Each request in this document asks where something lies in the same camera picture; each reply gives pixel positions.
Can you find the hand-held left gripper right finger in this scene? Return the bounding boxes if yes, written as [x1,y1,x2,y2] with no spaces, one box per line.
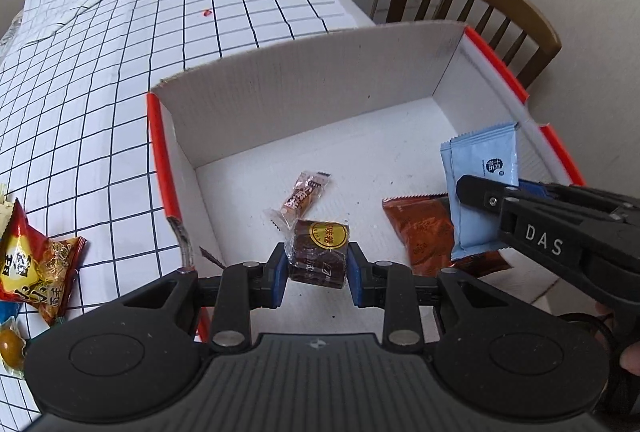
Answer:
[347,242,507,348]

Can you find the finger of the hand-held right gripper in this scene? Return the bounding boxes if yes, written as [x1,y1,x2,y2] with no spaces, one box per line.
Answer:
[455,174,522,219]
[519,181,640,224]

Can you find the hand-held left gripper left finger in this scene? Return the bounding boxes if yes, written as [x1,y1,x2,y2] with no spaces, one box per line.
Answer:
[120,243,289,354]

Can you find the light blue snack packet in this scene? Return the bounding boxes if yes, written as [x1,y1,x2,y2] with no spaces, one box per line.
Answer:
[439,122,521,262]

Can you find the dark brown snack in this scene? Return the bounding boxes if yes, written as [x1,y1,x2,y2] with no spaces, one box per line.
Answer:
[287,219,350,289]

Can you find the white cardboard box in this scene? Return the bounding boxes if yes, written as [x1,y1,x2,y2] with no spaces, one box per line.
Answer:
[146,21,586,348]

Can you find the orange snack packet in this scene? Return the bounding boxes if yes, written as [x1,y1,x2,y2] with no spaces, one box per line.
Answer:
[34,235,89,326]

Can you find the red and yellow snack packet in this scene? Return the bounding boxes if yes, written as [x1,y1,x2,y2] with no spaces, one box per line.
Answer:
[0,197,52,304]

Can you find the orange jelly cup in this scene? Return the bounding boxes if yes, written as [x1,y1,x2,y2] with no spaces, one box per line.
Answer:
[0,316,29,381]

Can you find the person's right hand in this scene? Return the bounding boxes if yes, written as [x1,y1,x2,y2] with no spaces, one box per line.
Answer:
[619,343,640,375]

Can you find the reddish brown snack packet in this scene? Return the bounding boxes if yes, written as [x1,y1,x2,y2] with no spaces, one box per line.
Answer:
[382,194,514,278]

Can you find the clear wrapped brown snack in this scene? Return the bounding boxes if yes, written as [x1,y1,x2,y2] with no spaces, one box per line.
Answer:
[264,170,332,229]

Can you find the brown wooden chair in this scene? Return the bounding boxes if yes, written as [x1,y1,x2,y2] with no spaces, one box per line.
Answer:
[385,0,562,91]

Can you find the white checked tablecloth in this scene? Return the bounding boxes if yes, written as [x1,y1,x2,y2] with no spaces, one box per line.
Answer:
[0,0,374,432]

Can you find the crumpled clear wrapper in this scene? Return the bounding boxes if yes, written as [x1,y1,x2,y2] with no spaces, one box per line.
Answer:
[0,11,24,59]

